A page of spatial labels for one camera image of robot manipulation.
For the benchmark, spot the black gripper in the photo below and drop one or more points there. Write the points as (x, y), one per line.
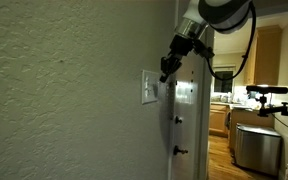
(179, 47)

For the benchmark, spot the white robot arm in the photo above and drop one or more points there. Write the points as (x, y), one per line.
(224, 16)

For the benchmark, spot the white door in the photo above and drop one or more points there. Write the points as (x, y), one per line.
(187, 106)

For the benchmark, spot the black deadbolt knob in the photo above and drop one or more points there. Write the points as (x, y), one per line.
(178, 120)

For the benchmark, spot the kitchen window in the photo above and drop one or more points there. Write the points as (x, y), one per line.
(224, 84)

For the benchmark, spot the wooden lower cabinet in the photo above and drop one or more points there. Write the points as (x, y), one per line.
(218, 114)

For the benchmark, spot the wooden cabinet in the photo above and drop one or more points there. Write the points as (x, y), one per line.
(218, 114)
(262, 66)

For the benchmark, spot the dark door knob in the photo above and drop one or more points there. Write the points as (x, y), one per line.
(177, 150)

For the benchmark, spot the wooden upper cabinet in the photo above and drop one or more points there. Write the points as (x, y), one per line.
(262, 66)

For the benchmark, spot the stainless steel trash can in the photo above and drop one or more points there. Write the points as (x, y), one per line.
(258, 148)

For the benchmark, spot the white double switch plate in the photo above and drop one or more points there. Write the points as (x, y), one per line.
(149, 89)

